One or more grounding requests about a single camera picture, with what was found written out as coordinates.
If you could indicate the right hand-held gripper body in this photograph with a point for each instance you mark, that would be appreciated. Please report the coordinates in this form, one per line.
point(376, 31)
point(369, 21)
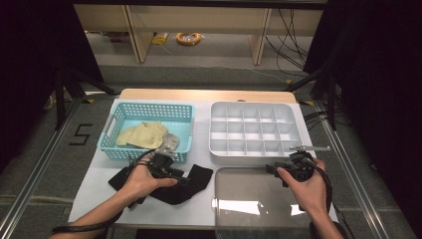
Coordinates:
point(300, 166)

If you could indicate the black tripod stand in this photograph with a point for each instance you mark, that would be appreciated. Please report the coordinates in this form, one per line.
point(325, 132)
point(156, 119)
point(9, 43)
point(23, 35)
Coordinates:
point(331, 99)
point(60, 99)

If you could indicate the dark brown box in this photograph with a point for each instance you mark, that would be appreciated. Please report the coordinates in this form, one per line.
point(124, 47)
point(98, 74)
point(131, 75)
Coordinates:
point(118, 37)

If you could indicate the person's right hand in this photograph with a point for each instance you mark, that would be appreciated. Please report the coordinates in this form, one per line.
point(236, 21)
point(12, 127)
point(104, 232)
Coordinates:
point(305, 195)

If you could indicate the black curtain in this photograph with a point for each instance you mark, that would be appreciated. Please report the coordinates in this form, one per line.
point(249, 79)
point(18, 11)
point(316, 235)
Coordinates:
point(26, 66)
point(381, 83)

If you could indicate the white divided storage box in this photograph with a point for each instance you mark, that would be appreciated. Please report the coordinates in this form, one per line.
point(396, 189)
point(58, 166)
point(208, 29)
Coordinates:
point(252, 127)

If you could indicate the grey sock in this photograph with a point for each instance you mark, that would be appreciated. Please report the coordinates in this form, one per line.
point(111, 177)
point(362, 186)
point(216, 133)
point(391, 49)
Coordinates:
point(174, 137)

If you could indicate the yellow tape piece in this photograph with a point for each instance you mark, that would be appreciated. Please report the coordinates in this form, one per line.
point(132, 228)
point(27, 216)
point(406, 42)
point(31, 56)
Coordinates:
point(88, 101)
point(307, 103)

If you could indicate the beige wooden desk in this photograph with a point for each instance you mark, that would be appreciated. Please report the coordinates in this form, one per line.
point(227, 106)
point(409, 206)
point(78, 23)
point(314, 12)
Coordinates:
point(199, 20)

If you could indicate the yellow packet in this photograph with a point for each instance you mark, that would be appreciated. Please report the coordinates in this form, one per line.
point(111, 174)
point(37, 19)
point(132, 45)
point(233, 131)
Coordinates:
point(160, 39)

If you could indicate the translucent box lid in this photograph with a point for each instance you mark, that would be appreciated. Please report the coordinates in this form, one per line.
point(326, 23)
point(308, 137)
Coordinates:
point(245, 189)

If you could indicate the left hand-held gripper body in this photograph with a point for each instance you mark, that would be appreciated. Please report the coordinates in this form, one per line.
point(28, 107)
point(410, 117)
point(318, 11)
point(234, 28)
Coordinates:
point(161, 164)

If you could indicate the light blue plastic basket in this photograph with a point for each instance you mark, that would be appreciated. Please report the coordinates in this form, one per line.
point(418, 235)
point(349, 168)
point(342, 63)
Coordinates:
point(152, 111)

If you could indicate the pale yellow sock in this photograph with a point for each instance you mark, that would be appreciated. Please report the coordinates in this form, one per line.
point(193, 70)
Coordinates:
point(146, 134)
point(122, 137)

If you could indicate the aluminium floor rail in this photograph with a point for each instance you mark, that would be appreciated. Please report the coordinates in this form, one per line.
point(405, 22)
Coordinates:
point(351, 179)
point(33, 186)

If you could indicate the person's left hand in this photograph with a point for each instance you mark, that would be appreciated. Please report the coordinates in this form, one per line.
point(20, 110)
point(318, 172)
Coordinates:
point(142, 186)

